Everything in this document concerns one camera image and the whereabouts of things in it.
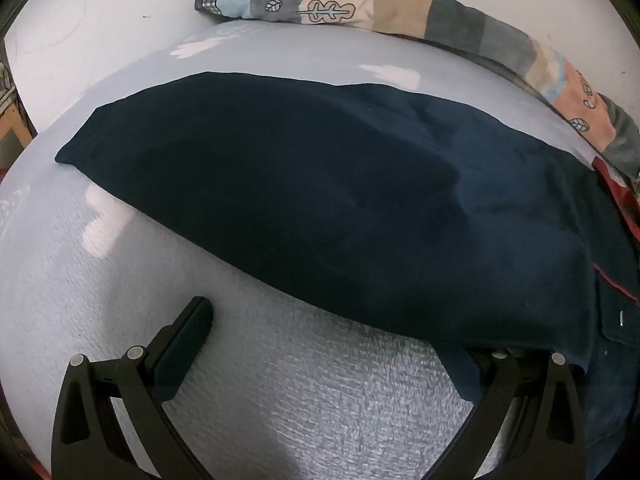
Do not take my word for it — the rolled patchwork quilt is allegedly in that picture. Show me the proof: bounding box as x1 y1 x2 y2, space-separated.
194 0 640 171

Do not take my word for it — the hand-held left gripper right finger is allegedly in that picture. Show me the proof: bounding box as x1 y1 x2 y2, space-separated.
437 347 586 480

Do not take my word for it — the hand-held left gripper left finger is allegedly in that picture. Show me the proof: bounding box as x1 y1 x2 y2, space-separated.
51 296 216 480

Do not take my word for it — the light blue bed sheet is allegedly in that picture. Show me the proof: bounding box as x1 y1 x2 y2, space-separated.
0 22 598 480

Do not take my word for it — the navy blue jacket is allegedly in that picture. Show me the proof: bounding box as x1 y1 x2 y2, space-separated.
54 72 640 466

